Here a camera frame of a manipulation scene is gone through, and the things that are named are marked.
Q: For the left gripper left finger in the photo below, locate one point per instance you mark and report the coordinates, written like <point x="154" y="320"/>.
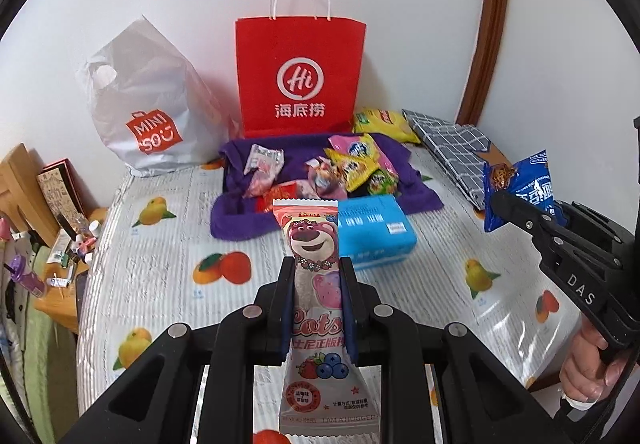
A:
<point x="196" y="383"/>

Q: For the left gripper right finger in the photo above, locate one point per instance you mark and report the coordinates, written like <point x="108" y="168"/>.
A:
<point x="437" y="379"/>

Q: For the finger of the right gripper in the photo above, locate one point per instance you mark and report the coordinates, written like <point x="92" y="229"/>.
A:
<point x="550" y="234"/>
<point x="592" y="225"/>

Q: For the blue snack packet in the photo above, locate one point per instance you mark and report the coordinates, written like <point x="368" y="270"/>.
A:
<point x="521" y="194"/>

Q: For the green snack packet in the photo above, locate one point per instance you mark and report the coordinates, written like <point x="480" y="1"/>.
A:
<point x="382" y="182"/>

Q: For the pink bear Lotso snack packet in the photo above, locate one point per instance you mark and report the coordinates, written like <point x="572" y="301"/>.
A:
<point x="324" y="393"/>

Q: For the yellow triangular snack packet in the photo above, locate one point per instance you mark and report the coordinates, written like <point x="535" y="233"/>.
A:
<point x="354" y="170"/>

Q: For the pink strawberry snack packet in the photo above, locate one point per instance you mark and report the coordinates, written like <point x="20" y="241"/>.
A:
<point x="324" y="178"/>

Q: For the red candy packet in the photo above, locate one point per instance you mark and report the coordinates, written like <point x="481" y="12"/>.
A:
<point x="297" y="189"/>

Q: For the light pink pastry packet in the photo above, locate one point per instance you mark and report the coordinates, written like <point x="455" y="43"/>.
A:
<point x="263" y="176"/>

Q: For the white small snack packet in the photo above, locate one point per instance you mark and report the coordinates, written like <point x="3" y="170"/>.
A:
<point x="264" y="159"/>

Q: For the pink yellow snack packet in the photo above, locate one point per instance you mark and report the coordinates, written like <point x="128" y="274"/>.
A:
<point x="363" y="146"/>

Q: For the right hand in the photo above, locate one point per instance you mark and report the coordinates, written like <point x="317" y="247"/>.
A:
<point x="584" y="376"/>

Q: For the grey checkered star pouch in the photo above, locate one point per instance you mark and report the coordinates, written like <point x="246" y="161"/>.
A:
<point x="461" y="151"/>

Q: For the blue tissue pack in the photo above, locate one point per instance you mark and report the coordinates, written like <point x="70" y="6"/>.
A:
<point x="373" y="231"/>

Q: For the yellow chips bag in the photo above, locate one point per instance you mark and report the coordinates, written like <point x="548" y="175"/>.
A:
<point x="392" y="124"/>

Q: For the purple bottle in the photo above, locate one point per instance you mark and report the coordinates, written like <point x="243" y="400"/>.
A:
<point x="25" y="277"/>

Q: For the wooden headboard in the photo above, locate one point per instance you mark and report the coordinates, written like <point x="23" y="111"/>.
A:
<point x="22" y="201"/>

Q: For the purple towel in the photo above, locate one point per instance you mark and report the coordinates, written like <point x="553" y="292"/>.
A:
<point x="235" y="217"/>

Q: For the red paper shopping bag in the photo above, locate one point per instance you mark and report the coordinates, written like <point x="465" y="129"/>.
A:
<point x="297" y="74"/>

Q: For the white Miniso plastic bag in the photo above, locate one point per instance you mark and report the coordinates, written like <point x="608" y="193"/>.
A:
<point x="149" y="105"/>

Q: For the brown wooden door frame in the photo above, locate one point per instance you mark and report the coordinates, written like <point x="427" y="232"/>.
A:
<point x="484" y="59"/>

